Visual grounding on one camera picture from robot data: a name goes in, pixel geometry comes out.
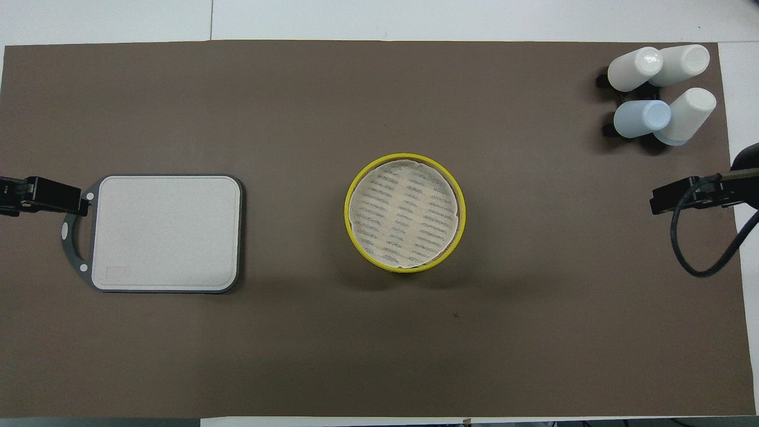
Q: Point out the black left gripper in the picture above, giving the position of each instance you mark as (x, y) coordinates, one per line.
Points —
(53, 196)

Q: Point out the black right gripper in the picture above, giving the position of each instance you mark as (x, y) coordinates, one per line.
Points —
(661, 201)

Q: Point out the yellow rimmed bamboo steamer tier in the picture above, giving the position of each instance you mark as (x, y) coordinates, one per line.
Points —
(354, 234)

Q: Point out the white mesh steamer liner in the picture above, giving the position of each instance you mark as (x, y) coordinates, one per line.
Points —
(403, 213)

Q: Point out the white cutting board grey rim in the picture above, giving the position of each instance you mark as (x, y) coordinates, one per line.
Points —
(166, 231)

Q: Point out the light blue plastic cup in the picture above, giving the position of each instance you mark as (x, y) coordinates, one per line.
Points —
(640, 118)

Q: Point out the black cup rack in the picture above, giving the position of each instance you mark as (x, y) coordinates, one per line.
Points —
(608, 129)

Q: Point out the white plastic cup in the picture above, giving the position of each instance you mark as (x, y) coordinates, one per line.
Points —
(691, 115)
(631, 71)
(685, 62)

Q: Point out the brown table mat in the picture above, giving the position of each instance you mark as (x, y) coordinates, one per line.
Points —
(296, 344)

